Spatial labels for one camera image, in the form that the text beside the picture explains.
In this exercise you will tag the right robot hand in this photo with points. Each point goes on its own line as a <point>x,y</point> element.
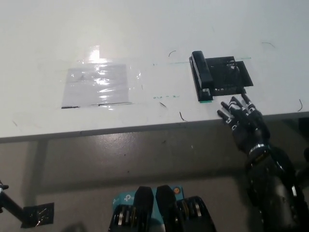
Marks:
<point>248,125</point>

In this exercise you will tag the grey table leg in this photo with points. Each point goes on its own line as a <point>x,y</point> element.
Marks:
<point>36,169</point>

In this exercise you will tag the black stapler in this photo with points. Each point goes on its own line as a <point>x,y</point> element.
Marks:
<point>202,71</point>

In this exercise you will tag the black stand leg bar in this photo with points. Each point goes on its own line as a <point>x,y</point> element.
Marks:
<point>12,205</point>

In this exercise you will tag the black tape mark patch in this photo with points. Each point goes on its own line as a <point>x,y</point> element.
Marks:
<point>227,76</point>

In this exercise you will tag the clear plastic film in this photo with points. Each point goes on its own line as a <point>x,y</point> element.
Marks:
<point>134,75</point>

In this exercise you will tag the clear plastic taped sheet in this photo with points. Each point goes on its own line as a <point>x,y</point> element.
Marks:
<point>95,84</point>

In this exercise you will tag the black floor tape patch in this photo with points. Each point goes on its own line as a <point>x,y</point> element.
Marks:
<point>38,214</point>

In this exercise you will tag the teal router box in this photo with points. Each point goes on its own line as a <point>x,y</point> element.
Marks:
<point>125,198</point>

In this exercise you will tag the small green tape piece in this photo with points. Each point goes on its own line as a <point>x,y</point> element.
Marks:
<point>206,102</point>

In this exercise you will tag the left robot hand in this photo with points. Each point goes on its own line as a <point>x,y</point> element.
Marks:
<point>2,193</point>

